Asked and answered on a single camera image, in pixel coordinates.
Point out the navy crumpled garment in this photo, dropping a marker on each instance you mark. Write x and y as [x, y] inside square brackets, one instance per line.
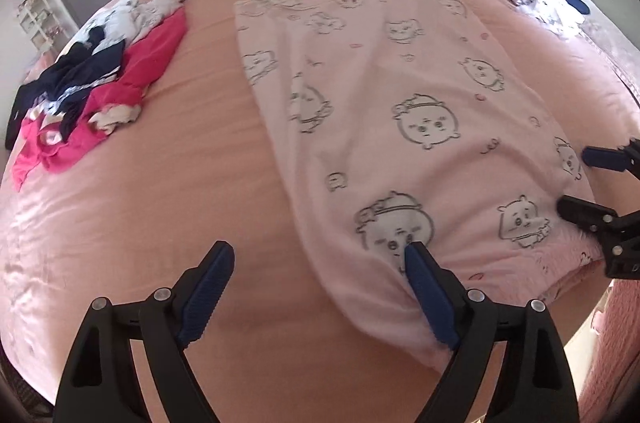
[75, 75]

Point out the person's pink fleece clothing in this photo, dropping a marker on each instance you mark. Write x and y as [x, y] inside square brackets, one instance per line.
[615, 353]

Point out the pink cartoon print pajama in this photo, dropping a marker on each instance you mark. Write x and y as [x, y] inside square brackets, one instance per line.
[390, 103]

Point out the white shelf rack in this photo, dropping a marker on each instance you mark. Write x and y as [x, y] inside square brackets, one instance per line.
[42, 20]

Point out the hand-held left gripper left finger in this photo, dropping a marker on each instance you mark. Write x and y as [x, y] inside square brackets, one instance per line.
[207, 298]

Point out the pile of mixed clothes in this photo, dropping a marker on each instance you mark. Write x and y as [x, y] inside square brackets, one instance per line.
[145, 63]

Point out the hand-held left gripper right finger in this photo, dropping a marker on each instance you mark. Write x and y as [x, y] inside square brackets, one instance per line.
[430, 303]

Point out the white printed crumpled garment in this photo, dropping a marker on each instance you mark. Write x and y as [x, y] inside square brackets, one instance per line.
[135, 10]

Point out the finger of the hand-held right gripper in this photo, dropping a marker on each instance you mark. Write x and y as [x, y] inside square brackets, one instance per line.
[582, 210]
[605, 157]

